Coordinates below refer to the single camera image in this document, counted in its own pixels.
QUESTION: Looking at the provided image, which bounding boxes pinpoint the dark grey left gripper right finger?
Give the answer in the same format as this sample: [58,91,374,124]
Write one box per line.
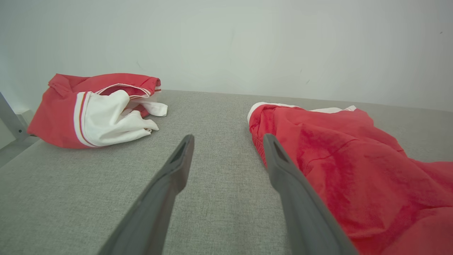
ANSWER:
[263,133,359,255]

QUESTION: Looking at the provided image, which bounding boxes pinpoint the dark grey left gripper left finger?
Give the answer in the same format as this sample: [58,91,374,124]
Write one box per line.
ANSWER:
[97,134,195,255]

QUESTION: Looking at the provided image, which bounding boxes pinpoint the red shorts with white waistband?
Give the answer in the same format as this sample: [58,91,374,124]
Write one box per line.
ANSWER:
[247,102,453,255]

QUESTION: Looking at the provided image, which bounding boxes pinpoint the red white Bulls 23 jersey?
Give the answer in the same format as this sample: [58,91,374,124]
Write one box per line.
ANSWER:
[27,73,168,149]

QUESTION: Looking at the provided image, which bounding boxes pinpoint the grey metal bar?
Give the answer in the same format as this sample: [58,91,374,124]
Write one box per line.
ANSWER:
[0,91,29,142]

